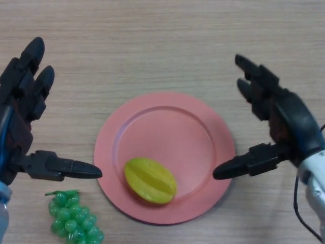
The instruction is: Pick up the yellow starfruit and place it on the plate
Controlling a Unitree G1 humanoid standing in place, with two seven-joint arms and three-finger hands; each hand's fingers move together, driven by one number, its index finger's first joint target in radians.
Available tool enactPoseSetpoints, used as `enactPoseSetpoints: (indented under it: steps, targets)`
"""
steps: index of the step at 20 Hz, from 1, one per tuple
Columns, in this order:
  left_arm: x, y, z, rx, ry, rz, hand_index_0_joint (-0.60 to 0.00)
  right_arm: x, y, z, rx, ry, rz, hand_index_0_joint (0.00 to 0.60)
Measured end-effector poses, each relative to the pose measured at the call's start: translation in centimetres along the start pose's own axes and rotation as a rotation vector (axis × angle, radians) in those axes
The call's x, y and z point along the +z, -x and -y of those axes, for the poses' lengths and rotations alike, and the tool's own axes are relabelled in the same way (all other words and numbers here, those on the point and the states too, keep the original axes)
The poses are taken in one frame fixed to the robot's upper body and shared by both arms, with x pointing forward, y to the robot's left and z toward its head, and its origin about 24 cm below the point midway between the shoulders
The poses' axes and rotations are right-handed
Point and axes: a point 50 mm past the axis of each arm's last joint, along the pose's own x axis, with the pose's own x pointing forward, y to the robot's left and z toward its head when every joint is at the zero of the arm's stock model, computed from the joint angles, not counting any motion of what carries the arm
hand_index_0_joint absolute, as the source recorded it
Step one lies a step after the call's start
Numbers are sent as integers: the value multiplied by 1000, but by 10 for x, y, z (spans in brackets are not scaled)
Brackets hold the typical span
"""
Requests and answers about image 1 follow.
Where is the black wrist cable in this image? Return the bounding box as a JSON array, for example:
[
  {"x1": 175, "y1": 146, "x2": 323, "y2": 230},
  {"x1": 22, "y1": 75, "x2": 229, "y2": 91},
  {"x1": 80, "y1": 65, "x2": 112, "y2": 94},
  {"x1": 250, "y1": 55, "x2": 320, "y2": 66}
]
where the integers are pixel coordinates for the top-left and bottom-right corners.
[{"x1": 293, "y1": 124, "x2": 325, "y2": 241}]

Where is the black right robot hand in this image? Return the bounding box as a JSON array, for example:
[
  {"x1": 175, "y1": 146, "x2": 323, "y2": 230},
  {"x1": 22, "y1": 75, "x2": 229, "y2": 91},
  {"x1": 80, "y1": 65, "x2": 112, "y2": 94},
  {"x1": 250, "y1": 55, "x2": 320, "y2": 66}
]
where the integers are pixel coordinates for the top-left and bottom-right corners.
[{"x1": 212, "y1": 53, "x2": 325, "y2": 181}]

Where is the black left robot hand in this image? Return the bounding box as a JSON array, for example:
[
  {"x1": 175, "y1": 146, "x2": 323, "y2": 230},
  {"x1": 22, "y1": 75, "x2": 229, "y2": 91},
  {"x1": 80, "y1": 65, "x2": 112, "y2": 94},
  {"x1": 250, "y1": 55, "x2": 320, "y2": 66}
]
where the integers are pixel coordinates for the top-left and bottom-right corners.
[{"x1": 0, "y1": 37, "x2": 103, "y2": 186}]

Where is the green grape bunch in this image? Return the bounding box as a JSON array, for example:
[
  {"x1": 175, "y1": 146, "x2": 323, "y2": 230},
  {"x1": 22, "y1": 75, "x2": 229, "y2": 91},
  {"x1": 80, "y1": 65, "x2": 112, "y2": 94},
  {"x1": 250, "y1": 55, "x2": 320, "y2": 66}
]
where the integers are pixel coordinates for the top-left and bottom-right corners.
[{"x1": 45, "y1": 189, "x2": 105, "y2": 244}]

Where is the pink round plate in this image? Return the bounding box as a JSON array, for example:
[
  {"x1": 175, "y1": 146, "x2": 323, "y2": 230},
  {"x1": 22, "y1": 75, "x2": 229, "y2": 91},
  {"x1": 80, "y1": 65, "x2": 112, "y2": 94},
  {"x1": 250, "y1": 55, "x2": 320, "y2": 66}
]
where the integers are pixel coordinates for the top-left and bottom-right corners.
[{"x1": 93, "y1": 91, "x2": 236, "y2": 226}]

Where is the yellow starfruit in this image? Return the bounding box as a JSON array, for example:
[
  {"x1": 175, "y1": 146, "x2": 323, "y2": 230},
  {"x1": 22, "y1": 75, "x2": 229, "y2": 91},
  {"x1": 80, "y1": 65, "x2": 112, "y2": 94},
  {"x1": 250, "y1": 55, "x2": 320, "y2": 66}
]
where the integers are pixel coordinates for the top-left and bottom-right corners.
[{"x1": 123, "y1": 157, "x2": 178, "y2": 205}]

